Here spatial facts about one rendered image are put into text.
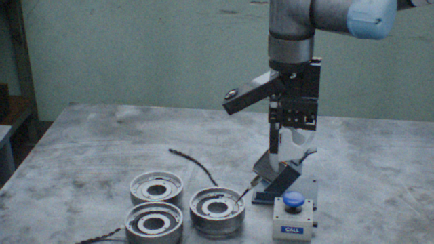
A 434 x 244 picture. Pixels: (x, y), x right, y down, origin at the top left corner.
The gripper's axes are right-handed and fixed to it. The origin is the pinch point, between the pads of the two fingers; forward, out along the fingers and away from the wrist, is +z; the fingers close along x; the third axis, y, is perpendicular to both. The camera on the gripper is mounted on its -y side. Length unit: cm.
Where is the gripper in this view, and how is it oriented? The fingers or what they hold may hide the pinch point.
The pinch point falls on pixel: (273, 160)
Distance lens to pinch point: 113.2
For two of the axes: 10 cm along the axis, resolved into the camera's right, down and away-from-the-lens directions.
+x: 1.8, -4.5, 8.7
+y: 9.8, 0.8, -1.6
